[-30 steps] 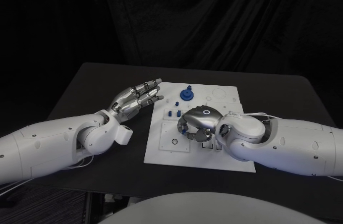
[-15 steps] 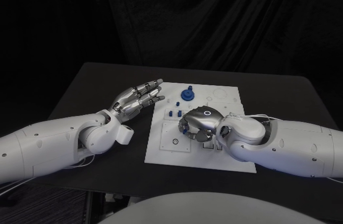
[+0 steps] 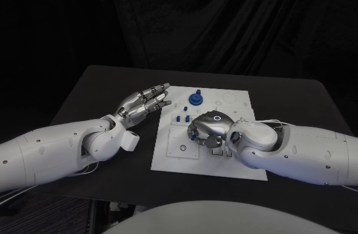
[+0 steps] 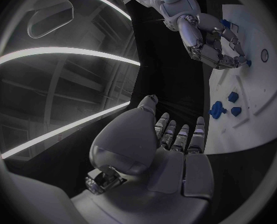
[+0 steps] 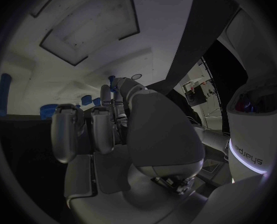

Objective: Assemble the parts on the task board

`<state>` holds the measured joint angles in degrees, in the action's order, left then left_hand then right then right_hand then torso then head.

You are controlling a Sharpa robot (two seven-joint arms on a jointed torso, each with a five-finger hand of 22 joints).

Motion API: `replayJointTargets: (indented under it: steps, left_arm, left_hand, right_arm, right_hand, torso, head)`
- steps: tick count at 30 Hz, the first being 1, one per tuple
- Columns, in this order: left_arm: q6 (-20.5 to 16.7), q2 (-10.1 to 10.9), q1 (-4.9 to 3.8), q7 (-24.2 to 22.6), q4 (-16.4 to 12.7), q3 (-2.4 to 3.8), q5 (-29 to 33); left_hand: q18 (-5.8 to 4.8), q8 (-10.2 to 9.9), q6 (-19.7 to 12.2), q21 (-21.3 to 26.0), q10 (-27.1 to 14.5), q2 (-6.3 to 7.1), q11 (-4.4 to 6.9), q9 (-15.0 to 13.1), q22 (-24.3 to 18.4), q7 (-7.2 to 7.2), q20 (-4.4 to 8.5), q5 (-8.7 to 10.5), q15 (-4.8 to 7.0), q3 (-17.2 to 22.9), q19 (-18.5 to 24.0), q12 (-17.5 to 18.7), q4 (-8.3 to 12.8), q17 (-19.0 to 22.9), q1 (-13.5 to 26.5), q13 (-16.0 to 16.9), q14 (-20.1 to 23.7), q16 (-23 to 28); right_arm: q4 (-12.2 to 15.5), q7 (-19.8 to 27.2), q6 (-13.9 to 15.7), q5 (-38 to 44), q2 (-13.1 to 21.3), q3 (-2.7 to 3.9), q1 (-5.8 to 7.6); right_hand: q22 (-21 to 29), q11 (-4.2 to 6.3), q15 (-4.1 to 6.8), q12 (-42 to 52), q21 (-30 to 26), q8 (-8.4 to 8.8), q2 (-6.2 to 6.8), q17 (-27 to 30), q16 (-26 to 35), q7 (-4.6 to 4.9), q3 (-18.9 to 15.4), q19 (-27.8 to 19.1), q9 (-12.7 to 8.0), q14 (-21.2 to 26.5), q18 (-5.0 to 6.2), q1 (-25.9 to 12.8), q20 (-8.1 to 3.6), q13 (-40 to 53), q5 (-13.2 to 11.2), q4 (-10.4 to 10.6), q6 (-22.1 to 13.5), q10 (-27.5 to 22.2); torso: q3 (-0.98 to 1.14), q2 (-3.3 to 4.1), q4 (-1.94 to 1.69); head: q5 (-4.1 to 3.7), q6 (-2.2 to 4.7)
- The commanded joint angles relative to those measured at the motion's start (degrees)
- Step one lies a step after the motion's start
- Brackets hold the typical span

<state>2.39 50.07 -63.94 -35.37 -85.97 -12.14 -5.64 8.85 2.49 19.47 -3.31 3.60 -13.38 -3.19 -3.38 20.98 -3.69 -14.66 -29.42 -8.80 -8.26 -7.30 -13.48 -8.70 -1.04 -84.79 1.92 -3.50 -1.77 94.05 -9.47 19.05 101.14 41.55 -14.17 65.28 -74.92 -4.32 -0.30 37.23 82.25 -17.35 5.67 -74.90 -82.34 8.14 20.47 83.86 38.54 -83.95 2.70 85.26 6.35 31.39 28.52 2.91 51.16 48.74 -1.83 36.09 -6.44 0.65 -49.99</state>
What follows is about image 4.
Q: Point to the blue plug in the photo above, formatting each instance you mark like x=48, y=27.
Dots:
x=236, y=111

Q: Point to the blue gear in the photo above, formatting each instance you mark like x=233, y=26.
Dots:
x=217, y=109

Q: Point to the blue block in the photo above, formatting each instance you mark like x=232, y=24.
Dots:
x=233, y=97

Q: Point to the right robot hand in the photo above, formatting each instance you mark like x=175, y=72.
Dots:
x=210, y=52

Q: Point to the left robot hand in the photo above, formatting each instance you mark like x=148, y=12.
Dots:
x=129, y=138

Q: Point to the white task board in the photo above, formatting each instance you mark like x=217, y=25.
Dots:
x=257, y=97

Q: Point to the blue peg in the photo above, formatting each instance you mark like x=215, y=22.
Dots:
x=249, y=63

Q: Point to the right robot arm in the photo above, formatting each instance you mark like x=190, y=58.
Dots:
x=168, y=1

